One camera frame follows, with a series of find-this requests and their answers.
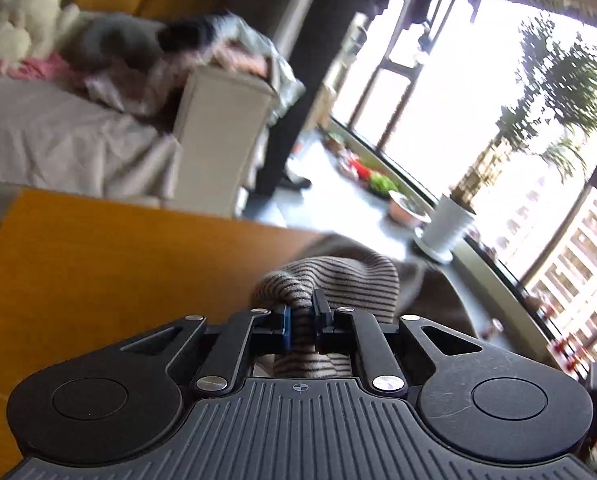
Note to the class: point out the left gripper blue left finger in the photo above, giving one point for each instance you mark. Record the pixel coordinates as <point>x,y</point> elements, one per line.
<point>245,337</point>

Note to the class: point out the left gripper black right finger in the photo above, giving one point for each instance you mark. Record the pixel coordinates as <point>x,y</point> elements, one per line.
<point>357,334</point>

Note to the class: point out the striped knit garment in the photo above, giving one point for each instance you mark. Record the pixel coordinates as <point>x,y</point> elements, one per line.
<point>354,276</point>

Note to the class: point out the pile of clothes on armrest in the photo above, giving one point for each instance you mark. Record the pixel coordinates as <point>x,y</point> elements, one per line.
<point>222,40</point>

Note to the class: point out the pink basin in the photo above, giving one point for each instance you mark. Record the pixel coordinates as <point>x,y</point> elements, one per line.
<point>405,211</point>

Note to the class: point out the white ribbed plant pot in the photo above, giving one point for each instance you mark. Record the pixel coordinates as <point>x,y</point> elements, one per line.
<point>449,224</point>

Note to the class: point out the green plant tray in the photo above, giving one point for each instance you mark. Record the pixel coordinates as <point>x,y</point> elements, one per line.
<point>381,185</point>

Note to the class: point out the red bowl on floor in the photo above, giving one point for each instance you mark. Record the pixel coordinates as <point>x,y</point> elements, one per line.
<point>363,172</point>

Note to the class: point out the tall potted palm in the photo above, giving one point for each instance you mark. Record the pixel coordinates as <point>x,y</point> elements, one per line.
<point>554,115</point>

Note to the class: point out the beige sofa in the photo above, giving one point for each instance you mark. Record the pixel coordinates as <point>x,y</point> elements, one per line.
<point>192,156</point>

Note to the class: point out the grey neck pillow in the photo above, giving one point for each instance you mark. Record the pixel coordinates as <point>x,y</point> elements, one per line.
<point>104,39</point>

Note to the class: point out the pink garment on sofa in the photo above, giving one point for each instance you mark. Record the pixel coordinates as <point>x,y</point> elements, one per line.
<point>48,69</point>

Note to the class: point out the white plush duck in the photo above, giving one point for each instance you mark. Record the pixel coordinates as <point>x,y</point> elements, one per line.
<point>34,29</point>

